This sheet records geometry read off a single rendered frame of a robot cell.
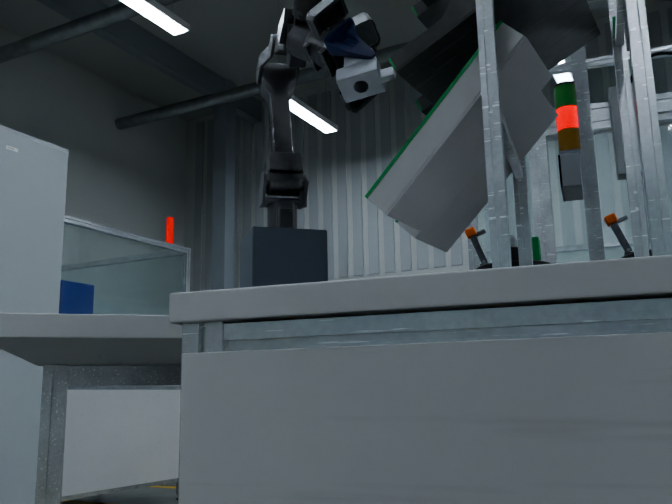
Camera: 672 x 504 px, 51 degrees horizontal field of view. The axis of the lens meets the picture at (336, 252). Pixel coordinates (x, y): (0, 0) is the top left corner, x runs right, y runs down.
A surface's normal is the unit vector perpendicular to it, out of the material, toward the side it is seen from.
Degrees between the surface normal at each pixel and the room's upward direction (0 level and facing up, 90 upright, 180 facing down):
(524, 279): 90
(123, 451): 90
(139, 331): 90
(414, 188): 135
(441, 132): 90
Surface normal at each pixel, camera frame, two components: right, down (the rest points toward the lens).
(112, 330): 0.29, -0.20
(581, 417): -0.34, -0.18
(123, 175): 0.88, -0.11
